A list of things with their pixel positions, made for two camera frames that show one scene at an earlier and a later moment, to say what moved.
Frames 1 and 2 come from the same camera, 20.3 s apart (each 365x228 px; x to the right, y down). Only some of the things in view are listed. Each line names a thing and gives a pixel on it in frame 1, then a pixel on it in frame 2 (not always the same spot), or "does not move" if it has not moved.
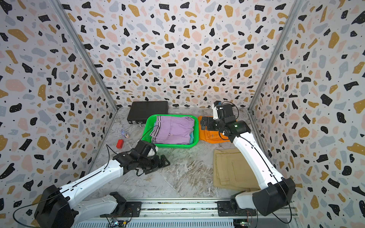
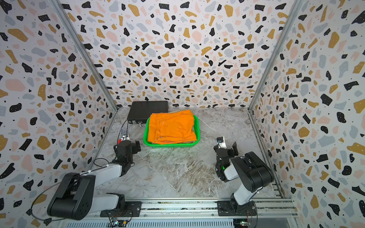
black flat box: (140, 111) does not move
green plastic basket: (148, 123) does not move
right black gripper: (209, 119) -> (231, 153)
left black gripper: (157, 163) -> (134, 149)
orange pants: (211, 136) -> (174, 127)
